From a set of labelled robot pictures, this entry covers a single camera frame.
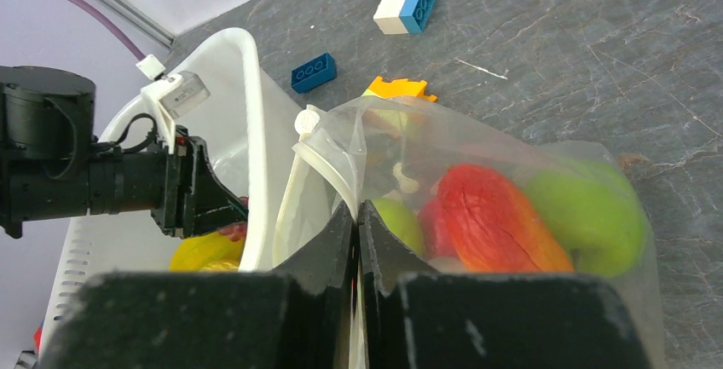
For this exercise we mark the white plastic basket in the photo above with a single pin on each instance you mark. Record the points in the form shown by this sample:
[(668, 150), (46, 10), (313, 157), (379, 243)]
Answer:
[(248, 126)]

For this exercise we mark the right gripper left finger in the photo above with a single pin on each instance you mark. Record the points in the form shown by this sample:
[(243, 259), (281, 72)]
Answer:
[(296, 315)]

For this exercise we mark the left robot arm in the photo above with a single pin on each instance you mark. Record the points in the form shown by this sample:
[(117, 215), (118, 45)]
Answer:
[(53, 166)]

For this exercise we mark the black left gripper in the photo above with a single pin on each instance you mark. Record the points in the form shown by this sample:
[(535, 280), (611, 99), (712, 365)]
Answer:
[(193, 202)]

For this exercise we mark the loose blue brick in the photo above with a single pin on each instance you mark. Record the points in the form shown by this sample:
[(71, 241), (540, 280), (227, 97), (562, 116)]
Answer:
[(314, 73)]

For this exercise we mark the red grape bunch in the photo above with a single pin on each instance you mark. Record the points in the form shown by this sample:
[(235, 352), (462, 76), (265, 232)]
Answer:
[(235, 233)]

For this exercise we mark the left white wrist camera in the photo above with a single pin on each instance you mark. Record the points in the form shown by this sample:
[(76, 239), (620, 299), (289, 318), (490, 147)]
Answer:
[(169, 96)]

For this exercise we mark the yellow starfruit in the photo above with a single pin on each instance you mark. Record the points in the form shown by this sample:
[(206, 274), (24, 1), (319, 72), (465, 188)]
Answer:
[(211, 253)]

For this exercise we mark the green pear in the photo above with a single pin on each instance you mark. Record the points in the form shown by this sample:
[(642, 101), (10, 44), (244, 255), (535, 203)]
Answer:
[(402, 222)]

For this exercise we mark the white and blue block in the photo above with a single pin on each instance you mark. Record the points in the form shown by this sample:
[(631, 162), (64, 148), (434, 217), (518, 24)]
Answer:
[(397, 17)]

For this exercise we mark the red orange mango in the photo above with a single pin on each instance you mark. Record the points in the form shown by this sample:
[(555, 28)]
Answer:
[(494, 226)]

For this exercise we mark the red blue block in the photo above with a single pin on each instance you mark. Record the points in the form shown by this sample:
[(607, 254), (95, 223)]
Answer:
[(37, 338)]

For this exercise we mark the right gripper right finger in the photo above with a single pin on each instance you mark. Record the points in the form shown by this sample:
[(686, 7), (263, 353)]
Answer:
[(417, 317)]

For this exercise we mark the orange green block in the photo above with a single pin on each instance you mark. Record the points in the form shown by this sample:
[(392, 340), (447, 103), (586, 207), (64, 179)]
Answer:
[(382, 88)]

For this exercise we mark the red apple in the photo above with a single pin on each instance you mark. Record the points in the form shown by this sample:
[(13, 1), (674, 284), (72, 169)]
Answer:
[(436, 236)]

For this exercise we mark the clear dotted zip bag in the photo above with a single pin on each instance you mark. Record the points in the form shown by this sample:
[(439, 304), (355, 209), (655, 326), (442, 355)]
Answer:
[(329, 165)]

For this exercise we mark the black grape bunch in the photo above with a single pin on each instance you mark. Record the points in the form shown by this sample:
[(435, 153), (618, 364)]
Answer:
[(384, 170)]

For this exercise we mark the green apple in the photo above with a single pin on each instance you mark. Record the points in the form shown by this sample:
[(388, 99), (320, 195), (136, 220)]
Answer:
[(592, 210)]

